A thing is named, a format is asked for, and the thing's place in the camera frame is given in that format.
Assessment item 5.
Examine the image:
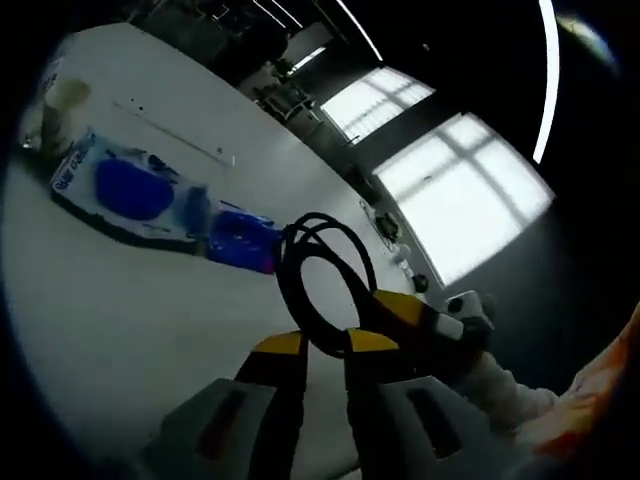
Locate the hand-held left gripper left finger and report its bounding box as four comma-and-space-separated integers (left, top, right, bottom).
142, 330, 307, 480

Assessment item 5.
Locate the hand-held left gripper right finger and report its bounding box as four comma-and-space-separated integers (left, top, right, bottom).
343, 327, 506, 480

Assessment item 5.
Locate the black cable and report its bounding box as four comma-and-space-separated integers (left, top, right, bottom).
276, 212, 379, 359

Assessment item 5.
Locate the blue floral refill pouch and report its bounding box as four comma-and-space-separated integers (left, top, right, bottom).
207, 199, 286, 275

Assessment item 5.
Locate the wet wipes pack blue lid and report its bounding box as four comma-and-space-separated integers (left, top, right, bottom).
51, 127, 219, 257

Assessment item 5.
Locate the bright window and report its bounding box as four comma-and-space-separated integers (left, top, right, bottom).
374, 112, 556, 289
319, 67, 436, 146

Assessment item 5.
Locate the white shirt with orange print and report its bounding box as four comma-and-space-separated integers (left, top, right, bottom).
514, 299, 640, 480

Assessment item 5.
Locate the white table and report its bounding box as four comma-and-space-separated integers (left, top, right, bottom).
0, 22, 446, 480

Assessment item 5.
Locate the dark metal rack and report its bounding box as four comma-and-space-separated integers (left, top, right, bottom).
252, 57, 319, 124

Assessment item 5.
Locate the long curved ceiling light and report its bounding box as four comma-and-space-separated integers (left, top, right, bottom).
532, 0, 560, 165

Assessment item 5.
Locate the white flat strip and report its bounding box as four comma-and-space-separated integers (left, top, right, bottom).
112, 97, 236, 166

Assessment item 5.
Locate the ceiling light strip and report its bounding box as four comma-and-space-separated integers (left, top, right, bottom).
335, 0, 385, 64

